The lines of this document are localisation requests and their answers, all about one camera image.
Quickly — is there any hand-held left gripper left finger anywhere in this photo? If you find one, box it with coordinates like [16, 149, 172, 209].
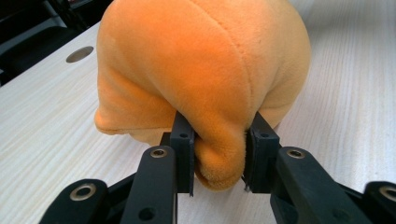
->
[120, 110, 196, 224]

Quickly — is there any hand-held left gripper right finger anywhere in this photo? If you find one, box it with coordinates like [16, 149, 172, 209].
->
[242, 111, 372, 224]

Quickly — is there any orange plush toy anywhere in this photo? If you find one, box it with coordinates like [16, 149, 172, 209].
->
[93, 0, 313, 192]

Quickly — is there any grey table grommet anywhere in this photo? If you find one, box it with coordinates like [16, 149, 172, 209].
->
[65, 45, 94, 64]

